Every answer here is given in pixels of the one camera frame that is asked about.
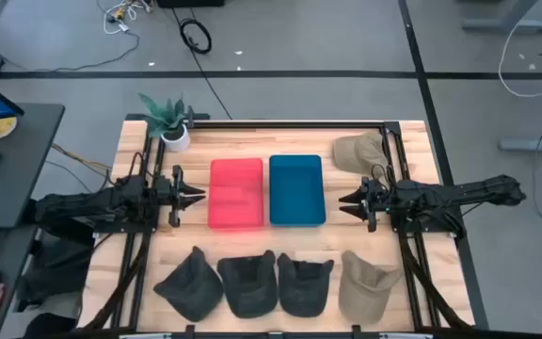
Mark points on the red plastic bin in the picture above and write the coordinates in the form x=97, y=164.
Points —
x=235, y=193

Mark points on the grey desk leg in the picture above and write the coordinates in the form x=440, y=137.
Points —
x=506, y=23

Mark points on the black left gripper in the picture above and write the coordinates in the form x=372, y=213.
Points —
x=175, y=198

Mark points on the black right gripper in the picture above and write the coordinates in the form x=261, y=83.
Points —
x=374, y=198

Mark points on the black aluminium table frame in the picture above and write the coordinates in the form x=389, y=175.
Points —
x=290, y=124

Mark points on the green artificial plant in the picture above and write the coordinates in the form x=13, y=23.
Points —
x=160, y=115

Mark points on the black side desk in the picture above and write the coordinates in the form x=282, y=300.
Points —
x=21, y=165

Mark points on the black bag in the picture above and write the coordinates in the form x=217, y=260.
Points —
x=54, y=268

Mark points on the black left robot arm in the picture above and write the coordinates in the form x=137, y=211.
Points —
x=83, y=207

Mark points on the grey desk foot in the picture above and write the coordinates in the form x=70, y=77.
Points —
x=534, y=143

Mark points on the dark grey baseball cap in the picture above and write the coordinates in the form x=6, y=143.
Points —
x=191, y=287
x=304, y=287
x=250, y=287

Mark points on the tan baseball cap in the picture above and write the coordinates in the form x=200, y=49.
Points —
x=365, y=292
x=358, y=153

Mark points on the white plant pot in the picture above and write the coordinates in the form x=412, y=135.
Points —
x=177, y=141

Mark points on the person's leg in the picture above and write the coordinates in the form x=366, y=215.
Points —
x=50, y=327

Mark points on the blue plastic bin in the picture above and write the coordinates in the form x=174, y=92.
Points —
x=297, y=190

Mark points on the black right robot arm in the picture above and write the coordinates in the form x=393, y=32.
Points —
x=459, y=193

